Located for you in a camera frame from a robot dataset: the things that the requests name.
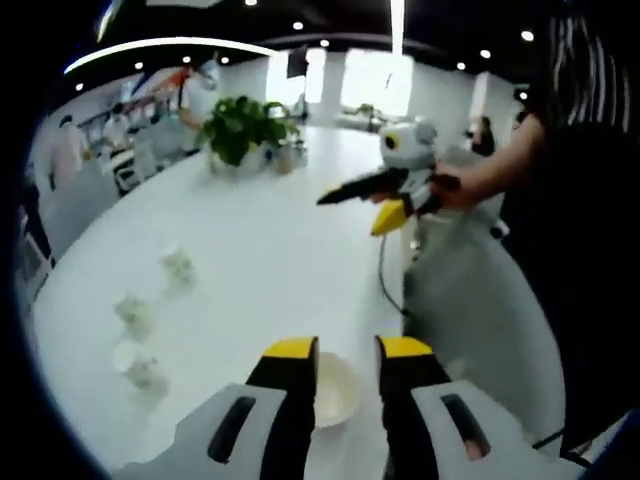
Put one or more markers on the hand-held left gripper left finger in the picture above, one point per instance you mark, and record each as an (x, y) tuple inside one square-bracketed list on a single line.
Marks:
[(285, 425)]

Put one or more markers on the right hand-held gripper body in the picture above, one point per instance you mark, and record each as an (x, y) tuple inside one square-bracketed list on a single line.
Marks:
[(407, 145)]

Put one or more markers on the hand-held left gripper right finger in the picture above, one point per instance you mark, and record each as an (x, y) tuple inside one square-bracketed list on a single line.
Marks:
[(405, 425)]

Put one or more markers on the person's right hand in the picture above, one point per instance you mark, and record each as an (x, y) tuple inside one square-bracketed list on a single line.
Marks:
[(467, 192)]

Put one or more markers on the small beige container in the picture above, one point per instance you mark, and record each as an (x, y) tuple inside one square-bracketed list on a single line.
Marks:
[(284, 160)]

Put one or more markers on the long curved ceiling light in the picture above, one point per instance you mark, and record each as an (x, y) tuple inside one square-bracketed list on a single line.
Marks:
[(397, 25), (170, 42)]

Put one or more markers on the black hanging speaker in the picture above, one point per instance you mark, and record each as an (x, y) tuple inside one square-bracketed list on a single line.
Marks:
[(297, 64)]

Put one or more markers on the potted green plant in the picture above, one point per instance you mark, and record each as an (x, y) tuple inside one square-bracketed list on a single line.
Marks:
[(235, 125)]

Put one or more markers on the group of round ceiling spotlights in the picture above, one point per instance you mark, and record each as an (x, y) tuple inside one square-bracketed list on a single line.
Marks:
[(298, 25)]

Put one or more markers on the grey office chair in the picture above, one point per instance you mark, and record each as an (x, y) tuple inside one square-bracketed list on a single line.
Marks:
[(75, 220)]

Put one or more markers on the red blue wall graphic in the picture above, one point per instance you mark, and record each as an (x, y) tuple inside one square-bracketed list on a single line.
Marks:
[(160, 82)]

